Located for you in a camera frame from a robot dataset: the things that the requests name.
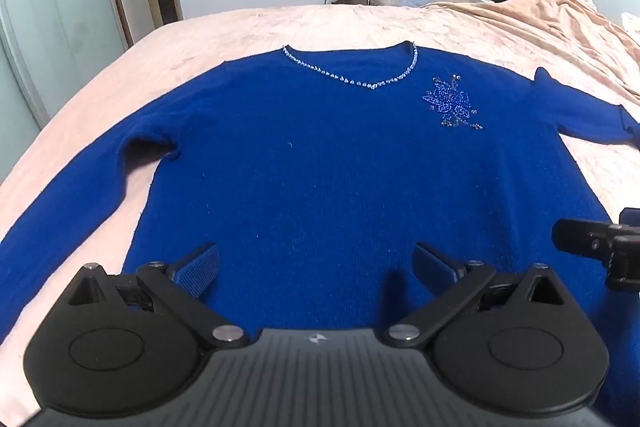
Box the frosted glass door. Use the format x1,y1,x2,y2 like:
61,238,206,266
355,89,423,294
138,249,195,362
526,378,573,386
0,0,127,134

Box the orange bed sheet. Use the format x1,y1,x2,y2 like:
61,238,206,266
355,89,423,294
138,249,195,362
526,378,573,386
425,0,640,108

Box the pink bed blanket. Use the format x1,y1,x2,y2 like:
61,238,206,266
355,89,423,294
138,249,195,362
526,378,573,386
0,1,640,427

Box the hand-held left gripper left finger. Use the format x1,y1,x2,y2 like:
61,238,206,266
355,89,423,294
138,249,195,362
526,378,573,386
66,242,249,351

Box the blue beaded sweater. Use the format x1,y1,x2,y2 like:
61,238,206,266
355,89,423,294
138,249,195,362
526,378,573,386
0,40,640,427

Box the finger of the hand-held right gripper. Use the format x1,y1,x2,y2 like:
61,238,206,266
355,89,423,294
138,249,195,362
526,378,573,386
552,207,640,293

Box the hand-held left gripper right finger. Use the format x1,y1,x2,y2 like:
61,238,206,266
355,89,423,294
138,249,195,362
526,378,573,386
382,242,567,350

